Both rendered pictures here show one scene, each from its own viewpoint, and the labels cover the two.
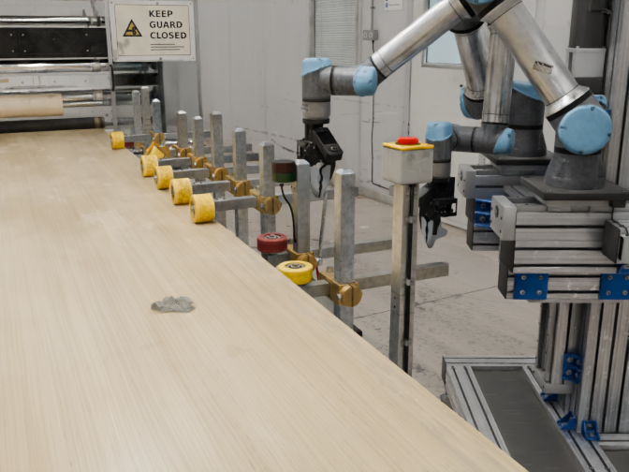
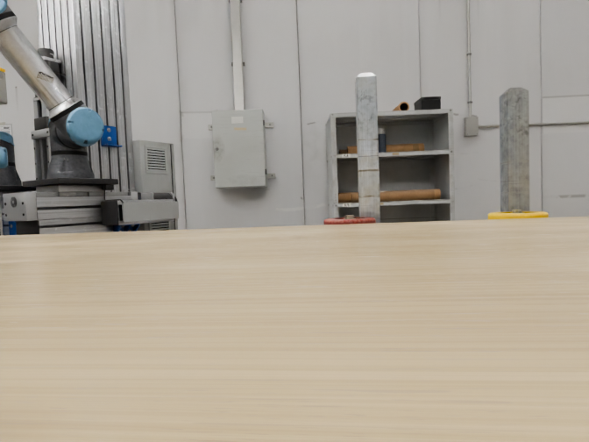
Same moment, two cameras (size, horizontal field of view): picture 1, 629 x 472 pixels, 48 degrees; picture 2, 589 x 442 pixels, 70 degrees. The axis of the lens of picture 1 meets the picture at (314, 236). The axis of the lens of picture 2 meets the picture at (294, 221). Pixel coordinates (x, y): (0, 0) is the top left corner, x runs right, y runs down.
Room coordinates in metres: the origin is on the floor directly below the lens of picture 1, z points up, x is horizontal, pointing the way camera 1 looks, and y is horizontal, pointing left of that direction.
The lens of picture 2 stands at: (0.38, 0.25, 0.94)
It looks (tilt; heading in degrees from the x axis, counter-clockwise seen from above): 3 degrees down; 299
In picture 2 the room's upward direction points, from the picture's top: 2 degrees counter-clockwise
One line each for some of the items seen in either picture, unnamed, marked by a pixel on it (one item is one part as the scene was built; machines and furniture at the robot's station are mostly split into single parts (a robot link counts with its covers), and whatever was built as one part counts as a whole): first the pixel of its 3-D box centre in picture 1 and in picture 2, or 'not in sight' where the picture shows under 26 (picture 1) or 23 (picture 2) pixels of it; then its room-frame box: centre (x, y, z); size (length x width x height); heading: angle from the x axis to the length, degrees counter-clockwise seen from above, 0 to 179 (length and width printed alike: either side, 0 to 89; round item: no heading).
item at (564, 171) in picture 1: (576, 165); (70, 166); (1.81, -0.68, 1.09); 0.15 x 0.15 x 0.10
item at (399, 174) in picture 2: not in sight; (387, 216); (1.35, -2.98, 0.78); 0.90 x 0.45 x 1.55; 29
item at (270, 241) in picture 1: (272, 256); not in sight; (1.78, 0.11, 0.85); 0.08 x 0.08 x 0.11
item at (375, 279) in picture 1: (370, 281); not in sight; (1.61, -0.14, 0.84); 0.43 x 0.03 x 0.04; 114
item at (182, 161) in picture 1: (212, 159); not in sight; (2.74, 0.40, 0.95); 0.50 x 0.04 x 0.04; 114
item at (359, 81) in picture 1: (355, 81); not in sight; (1.86, -0.11, 1.30); 0.11 x 0.11 x 0.08; 73
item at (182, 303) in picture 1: (173, 301); not in sight; (1.30, 0.28, 0.91); 0.09 x 0.07 x 0.02; 92
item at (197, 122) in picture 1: (199, 179); not in sight; (2.68, 0.44, 0.88); 0.03 x 0.03 x 0.48; 24
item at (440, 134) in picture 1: (439, 141); not in sight; (1.99, -0.35, 1.13); 0.09 x 0.08 x 0.11; 150
